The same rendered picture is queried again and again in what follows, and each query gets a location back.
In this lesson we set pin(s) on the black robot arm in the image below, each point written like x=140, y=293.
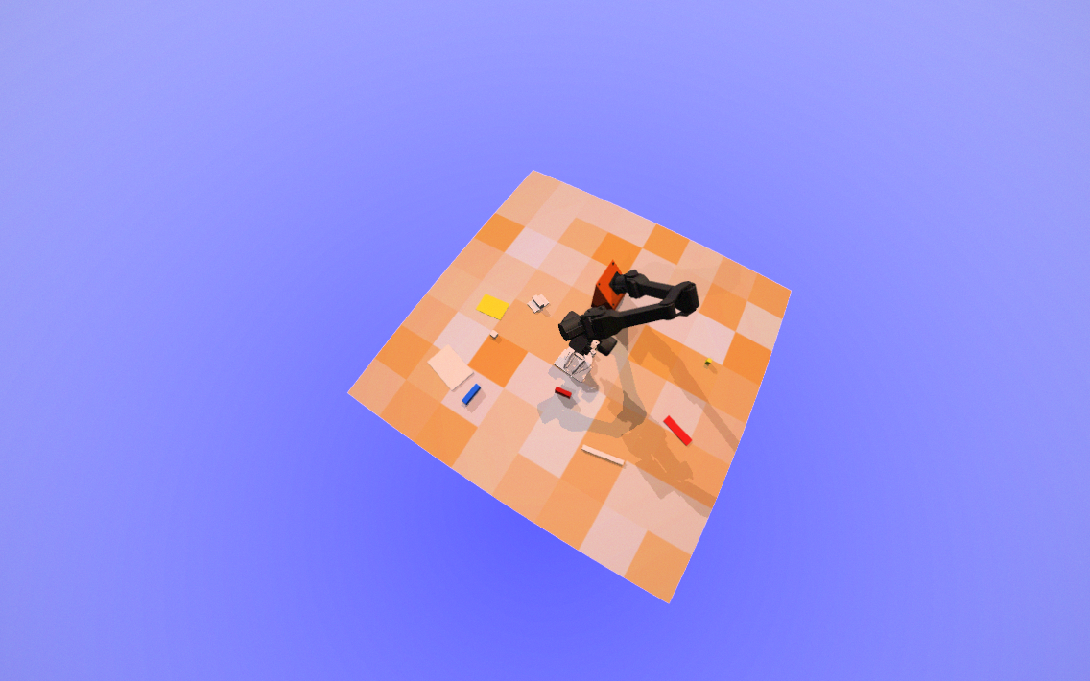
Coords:
x=606, y=323

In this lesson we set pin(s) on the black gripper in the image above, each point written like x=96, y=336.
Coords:
x=605, y=346

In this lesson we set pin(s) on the blue rectangular block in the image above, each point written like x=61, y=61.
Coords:
x=470, y=394

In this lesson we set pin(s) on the yellow flat plate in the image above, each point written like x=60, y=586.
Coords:
x=492, y=306

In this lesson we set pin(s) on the beige flat bar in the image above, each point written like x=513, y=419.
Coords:
x=601, y=454

